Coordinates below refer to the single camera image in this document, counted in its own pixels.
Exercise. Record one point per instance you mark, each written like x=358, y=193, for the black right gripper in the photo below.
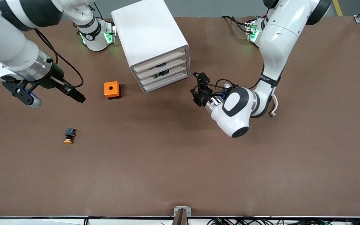
x=55, y=77

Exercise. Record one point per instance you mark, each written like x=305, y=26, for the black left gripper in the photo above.
x=204, y=96

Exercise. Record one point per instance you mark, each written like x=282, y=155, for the red mushroom push button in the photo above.
x=159, y=66

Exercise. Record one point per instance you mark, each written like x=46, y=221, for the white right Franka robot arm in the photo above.
x=11, y=47

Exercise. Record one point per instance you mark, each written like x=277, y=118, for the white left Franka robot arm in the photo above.
x=277, y=47

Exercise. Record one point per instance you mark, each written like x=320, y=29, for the yellow mushroom push button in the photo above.
x=69, y=135

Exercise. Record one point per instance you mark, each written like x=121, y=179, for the white plastic drawer cabinet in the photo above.
x=145, y=31

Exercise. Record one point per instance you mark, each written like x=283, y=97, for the orange box with hole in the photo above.
x=111, y=89

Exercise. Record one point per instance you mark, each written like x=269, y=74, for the brown table mat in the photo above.
x=180, y=156

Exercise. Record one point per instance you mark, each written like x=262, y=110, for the white curved plastic part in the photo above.
x=276, y=106

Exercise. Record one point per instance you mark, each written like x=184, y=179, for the black green push button switch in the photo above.
x=162, y=74

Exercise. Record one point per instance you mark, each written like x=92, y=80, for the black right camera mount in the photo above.
x=17, y=90

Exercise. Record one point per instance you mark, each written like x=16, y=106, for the grey metal bracket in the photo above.
x=182, y=212

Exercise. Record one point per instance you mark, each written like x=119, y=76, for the white table edge rail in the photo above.
x=42, y=221

